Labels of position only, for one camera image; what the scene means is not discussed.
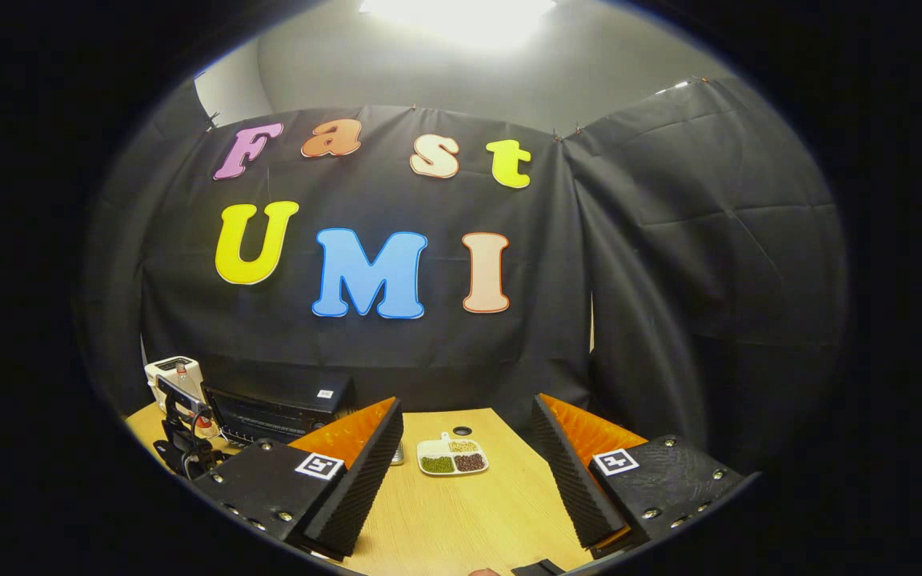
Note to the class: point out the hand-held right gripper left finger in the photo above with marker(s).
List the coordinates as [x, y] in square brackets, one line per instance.
[365, 488]

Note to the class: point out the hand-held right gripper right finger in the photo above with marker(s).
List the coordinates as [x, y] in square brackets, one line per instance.
[569, 472]

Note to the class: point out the black electric oven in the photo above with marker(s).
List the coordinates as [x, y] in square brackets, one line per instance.
[285, 400]

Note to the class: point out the clear plastic bottle red label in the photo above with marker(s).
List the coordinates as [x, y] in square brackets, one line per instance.
[182, 372]

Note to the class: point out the white toaster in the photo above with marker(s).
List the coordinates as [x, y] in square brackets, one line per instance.
[161, 374]

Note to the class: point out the white divided plate of beans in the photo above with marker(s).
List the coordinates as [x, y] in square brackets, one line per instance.
[453, 458]

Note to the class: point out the large ceiling light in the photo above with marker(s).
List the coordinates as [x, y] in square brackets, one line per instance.
[461, 16]

